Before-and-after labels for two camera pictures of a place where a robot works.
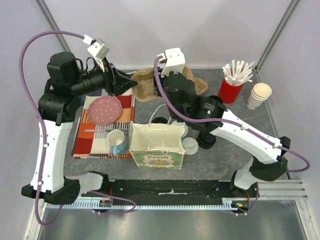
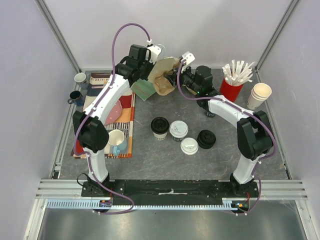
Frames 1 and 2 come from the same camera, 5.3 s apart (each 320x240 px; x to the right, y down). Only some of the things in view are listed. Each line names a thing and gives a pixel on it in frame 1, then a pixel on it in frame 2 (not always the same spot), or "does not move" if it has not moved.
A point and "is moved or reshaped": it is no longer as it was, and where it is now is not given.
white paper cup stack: [260, 92] does not move
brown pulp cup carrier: [145, 89] is moved or reshaped
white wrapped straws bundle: [239, 73] does not move
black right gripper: [163, 81] → [173, 77]
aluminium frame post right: [292, 6] does not move
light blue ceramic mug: [117, 138] does not move
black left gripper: [116, 81] → [150, 66]
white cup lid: [190, 145] does not move
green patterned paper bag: [158, 145] → [144, 89]
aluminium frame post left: [52, 25] does not move
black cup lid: [206, 140] does not move
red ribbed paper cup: [228, 93] does not move
